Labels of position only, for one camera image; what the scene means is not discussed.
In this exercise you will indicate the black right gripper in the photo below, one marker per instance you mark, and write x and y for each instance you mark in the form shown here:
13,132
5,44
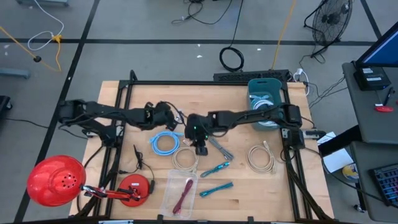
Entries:
199,124

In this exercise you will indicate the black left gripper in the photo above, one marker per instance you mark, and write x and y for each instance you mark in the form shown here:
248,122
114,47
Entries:
160,116

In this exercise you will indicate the clear plastic container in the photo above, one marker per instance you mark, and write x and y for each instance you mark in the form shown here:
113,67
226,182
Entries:
168,202

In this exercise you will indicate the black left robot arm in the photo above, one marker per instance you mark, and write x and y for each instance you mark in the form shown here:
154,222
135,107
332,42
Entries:
102,109

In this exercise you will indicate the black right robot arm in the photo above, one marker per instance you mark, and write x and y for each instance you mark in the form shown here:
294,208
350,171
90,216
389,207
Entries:
248,117

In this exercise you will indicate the black power strip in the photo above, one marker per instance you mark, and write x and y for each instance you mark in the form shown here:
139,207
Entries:
248,75

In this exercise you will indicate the teal plastic bin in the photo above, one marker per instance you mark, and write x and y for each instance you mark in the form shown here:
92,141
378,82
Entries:
267,85

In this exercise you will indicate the red desk lamp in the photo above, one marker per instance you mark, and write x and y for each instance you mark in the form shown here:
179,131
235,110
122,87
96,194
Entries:
56,180

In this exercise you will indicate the white paper sheet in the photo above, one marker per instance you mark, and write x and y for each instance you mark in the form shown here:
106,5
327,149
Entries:
337,160

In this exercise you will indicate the round yellow blue object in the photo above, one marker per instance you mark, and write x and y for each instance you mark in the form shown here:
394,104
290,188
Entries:
349,172

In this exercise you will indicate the small black round plug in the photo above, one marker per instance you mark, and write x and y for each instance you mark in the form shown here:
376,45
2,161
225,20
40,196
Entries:
37,59

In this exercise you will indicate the grey metal foot bar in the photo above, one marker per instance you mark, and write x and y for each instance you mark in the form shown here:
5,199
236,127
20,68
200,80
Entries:
14,73
43,2

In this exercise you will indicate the grey desk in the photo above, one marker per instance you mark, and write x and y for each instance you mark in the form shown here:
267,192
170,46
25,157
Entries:
373,124

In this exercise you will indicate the black mini computer box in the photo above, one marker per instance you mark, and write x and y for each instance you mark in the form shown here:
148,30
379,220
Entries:
371,77

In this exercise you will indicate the black floor fan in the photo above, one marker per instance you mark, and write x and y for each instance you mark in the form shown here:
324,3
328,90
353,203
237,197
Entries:
331,18

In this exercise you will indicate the small red object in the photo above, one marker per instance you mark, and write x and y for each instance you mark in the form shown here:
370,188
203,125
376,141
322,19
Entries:
384,109

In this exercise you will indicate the black keyboard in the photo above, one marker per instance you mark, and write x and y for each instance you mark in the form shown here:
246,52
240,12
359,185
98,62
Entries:
387,183

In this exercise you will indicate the black pen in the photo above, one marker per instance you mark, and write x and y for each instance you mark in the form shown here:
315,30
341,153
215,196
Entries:
388,96

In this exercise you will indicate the computer monitor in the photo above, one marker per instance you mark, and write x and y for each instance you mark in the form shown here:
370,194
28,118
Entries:
384,49

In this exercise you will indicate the black metal table frame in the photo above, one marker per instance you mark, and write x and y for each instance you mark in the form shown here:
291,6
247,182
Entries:
199,83

